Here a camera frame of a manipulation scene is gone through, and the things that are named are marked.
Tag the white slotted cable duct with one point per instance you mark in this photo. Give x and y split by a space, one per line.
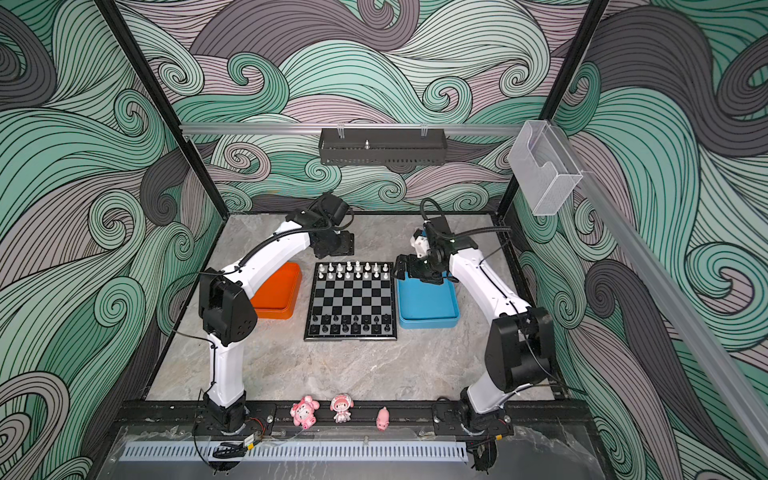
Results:
327 451

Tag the small pink pig figurine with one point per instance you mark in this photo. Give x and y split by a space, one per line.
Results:
383 419

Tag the blue plastic bin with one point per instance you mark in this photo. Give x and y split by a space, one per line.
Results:
426 306

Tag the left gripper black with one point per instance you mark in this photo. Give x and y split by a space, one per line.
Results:
347 245

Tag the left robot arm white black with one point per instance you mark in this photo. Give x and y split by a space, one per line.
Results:
225 297

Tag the aluminium rail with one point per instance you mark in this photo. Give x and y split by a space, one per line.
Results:
736 391
274 128

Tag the aluminium rail right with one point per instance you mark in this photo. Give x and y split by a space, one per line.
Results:
736 391

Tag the pink hat doll figurine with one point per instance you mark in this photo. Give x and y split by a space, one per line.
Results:
341 406

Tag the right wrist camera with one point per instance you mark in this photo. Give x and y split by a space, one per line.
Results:
432 230

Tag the orange plastic bin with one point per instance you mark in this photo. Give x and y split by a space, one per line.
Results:
276 298

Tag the aluminium rail back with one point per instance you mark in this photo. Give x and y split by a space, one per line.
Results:
274 128

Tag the pink big-eared figurine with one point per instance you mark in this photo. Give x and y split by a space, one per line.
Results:
303 412

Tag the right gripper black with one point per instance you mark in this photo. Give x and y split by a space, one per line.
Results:
415 268

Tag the black hanging tray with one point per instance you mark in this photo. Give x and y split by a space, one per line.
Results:
375 147

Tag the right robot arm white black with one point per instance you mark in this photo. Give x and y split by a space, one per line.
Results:
520 342

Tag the clear plastic wall box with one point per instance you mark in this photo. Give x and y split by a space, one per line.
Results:
545 165

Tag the black white chessboard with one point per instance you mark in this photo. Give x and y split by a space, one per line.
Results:
357 301

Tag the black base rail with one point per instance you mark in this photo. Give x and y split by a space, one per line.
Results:
441 417

